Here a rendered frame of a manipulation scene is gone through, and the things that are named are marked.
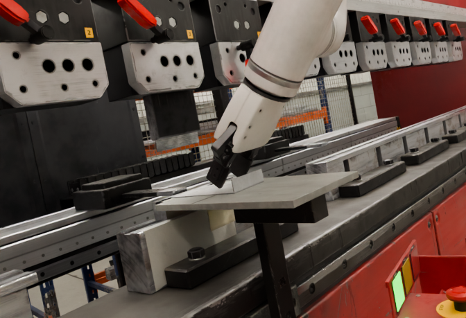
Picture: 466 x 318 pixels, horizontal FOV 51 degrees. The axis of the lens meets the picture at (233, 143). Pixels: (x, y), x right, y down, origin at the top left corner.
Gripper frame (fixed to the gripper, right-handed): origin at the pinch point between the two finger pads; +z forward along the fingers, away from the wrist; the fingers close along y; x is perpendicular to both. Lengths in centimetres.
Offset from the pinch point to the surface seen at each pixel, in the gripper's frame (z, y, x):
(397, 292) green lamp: 2.9, -6.9, 30.5
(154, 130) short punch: 0.0, 4.7, -13.3
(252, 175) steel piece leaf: -1.1, -1.4, 3.5
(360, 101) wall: 169, -744, -192
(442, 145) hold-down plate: 5, -107, 15
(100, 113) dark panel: 26, -25, -55
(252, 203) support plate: -4.5, 10.5, 10.3
